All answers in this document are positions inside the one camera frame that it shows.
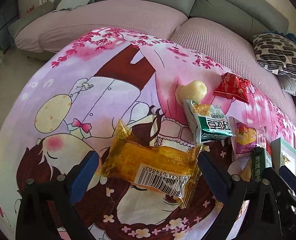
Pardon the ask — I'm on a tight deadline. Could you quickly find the pink cartoon tablecloth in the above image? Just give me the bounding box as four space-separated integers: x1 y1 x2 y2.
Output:
0 27 296 239

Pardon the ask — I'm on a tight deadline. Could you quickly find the yellow transparent cake packet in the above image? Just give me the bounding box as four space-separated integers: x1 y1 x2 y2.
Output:
99 120 202 209

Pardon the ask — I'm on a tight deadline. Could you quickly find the green mung bean biscuit pack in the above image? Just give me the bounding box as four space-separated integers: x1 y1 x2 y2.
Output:
251 146 272 182

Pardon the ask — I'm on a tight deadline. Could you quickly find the red triangular snack packet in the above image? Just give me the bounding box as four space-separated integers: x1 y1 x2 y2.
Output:
213 73 251 103

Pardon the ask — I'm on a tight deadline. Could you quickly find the pink swiss roll packet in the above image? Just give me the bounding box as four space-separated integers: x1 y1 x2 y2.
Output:
228 116 267 161

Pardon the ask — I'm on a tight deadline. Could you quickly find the grey green sofa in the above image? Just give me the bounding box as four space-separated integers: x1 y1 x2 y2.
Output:
7 0 296 140

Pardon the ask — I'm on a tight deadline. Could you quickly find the grey pillow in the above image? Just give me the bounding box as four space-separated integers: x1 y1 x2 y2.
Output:
277 75 296 96

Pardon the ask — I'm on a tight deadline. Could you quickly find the teal white cardboard tray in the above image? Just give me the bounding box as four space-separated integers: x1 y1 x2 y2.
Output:
270 138 296 176

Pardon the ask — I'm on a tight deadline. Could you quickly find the yellow jelly cup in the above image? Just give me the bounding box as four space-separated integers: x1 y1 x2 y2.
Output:
175 80 207 106

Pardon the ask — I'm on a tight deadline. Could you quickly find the black white patterned pillow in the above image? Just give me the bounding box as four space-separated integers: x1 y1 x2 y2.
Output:
252 33 296 80

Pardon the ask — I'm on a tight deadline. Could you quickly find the pink sofa seat cover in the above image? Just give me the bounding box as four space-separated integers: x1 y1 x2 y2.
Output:
9 0 296 125

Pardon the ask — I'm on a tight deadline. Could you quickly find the small green white snack packet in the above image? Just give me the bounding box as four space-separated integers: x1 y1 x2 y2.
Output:
183 100 234 145

